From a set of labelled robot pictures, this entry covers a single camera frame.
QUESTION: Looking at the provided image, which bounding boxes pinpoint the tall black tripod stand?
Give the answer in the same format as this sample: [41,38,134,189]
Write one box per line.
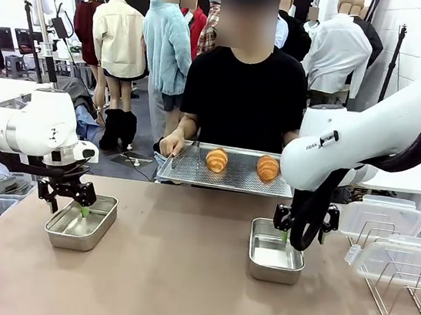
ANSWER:
[376,21,409,108]

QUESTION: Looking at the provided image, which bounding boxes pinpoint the metal baking tray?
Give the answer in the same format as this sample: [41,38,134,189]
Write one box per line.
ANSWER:
[155,136,299,201]

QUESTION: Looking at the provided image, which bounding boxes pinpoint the mannequin in blue fleece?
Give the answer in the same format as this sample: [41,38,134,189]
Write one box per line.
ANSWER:
[125,0,201,162]

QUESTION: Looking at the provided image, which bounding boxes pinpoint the person's left forearm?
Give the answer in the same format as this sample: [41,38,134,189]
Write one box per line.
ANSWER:
[281,128,302,150]

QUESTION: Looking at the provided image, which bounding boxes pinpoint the mannequin in cream jacket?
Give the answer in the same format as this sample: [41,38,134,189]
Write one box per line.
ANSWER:
[75,0,157,156]

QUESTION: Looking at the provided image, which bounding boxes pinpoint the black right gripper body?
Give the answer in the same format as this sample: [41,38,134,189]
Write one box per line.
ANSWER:
[272,196,342,238]

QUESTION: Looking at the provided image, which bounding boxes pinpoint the mannequin in plaid hoodie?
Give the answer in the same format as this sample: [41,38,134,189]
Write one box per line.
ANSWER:
[195,0,224,58]

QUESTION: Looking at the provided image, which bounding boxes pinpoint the white side table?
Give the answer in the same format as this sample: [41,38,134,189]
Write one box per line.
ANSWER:
[357,138,421,196]

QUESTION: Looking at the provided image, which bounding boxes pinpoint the person's right forearm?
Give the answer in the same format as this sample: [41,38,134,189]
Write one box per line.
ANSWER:
[173,112,201,141]

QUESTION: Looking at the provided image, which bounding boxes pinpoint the mannequin in dark coat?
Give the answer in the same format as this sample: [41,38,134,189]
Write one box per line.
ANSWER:
[346,0,390,70]

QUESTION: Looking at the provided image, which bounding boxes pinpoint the pile of clothes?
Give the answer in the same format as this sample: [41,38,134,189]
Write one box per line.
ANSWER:
[44,75,107,143]

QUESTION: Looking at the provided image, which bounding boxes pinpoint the mannequin in red jacket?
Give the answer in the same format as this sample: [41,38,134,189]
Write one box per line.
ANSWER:
[172,0,211,64]

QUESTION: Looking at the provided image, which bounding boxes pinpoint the clear plastic storage bins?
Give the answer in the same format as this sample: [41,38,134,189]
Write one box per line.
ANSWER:
[0,170,38,220]

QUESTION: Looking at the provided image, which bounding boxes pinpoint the mannequin in blue shirt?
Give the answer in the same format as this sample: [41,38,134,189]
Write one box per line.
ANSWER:
[273,13,292,51]

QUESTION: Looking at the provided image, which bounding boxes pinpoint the mannequin in black jacket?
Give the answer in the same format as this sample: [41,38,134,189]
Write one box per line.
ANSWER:
[270,0,318,65]

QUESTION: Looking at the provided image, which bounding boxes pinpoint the black light stand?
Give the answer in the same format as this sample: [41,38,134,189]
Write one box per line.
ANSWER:
[42,2,79,89]

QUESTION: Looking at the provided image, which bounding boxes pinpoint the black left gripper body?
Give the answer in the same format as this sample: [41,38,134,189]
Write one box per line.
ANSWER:
[36,170,100,207]

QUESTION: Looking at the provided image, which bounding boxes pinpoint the golden croissant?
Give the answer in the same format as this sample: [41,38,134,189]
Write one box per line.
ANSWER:
[254,154,282,183]
[203,146,231,175]

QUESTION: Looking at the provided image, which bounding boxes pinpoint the white power strip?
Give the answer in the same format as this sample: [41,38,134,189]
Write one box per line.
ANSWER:
[126,156,153,169]

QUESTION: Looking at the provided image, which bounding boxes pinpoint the black camera tripod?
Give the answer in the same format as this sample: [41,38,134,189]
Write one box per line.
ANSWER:
[10,0,54,84]

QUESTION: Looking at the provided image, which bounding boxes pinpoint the person's right hand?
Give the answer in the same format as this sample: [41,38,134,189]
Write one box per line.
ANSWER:
[157,126,188,159]

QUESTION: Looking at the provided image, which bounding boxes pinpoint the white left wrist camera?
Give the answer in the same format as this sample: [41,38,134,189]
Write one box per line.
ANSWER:
[72,139,102,165]

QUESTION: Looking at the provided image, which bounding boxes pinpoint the metal wire lid rack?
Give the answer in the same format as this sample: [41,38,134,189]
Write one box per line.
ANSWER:
[335,217,421,315]

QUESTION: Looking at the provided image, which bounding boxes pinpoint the mannequin in maroon sweater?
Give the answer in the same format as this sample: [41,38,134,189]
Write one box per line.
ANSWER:
[65,0,109,92]

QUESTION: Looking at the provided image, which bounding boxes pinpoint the clear plastic container lid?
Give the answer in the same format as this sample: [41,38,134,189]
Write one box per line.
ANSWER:
[338,191,421,248]
[341,228,421,289]

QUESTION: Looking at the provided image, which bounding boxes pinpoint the person in black t-shirt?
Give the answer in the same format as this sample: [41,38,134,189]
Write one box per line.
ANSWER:
[175,0,321,158]

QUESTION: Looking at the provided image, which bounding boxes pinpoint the steel rectangular container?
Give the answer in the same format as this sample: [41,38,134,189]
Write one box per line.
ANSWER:
[42,188,120,256]
[243,216,311,287]

